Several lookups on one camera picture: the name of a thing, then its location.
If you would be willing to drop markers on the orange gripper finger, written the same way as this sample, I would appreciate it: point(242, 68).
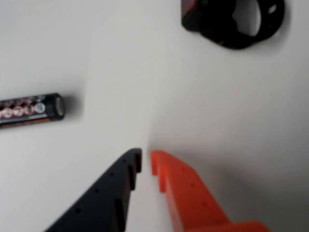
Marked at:
point(193, 200)

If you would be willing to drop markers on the dark navy gripper finger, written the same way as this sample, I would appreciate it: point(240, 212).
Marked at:
point(101, 198)

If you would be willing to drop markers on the black AA battery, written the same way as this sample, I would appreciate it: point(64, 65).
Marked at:
point(29, 111)

